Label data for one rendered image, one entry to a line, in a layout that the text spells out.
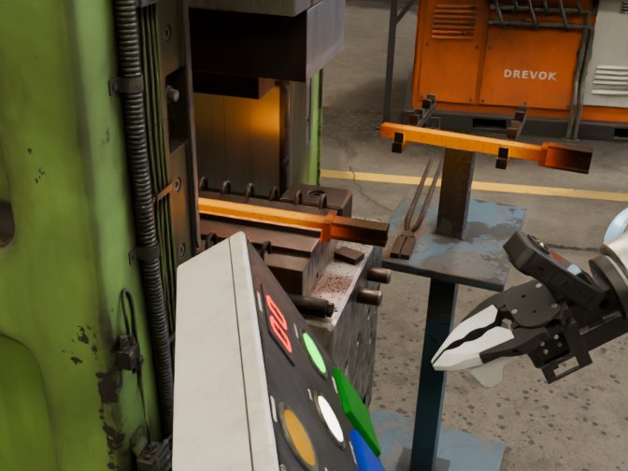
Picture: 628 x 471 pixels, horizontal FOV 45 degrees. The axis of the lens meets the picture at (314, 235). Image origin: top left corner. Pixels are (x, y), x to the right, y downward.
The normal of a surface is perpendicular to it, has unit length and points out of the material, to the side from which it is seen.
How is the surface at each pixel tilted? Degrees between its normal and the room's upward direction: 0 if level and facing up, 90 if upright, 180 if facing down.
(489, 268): 0
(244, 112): 90
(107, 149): 90
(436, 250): 0
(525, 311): 29
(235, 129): 90
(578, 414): 0
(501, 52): 90
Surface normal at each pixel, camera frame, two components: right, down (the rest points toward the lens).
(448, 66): -0.15, 0.46
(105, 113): 0.96, 0.15
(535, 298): -0.46, -0.76
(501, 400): 0.02, -0.89
